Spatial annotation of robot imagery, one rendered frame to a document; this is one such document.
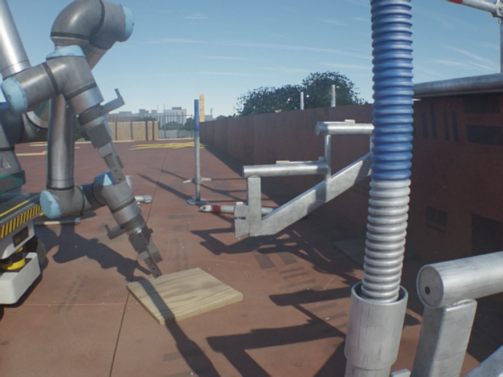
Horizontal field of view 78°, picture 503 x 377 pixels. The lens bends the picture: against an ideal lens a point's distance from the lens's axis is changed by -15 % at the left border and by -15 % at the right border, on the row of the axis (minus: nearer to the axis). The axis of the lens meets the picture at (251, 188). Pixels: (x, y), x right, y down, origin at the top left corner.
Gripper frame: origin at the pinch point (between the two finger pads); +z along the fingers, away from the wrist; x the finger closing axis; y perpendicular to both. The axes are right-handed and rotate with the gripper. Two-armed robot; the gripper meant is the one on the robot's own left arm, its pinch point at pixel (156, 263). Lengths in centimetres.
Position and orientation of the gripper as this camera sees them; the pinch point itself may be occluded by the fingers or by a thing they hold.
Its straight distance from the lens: 122.8
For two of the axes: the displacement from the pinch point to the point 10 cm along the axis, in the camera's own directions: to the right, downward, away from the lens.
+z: 4.1, 8.8, 2.4
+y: 8.9, -4.5, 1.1
